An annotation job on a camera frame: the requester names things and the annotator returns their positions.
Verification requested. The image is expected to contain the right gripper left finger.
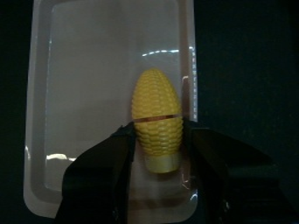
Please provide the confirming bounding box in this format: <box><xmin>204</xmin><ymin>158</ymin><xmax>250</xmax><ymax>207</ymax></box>
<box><xmin>52</xmin><ymin>121</ymin><xmax>138</xmax><ymax>224</ymax></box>

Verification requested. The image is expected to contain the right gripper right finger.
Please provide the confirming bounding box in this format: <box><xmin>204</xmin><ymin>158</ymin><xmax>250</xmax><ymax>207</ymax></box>
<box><xmin>182</xmin><ymin>117</ymin><xmax>299</xmax><ymax>224</ymax></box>

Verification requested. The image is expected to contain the yellow toy corn cob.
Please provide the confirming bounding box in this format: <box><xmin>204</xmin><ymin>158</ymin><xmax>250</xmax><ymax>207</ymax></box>
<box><xmin>130</xmin><ymin>67</ymin><xmax>184</xmax><ymax>175</ymax></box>

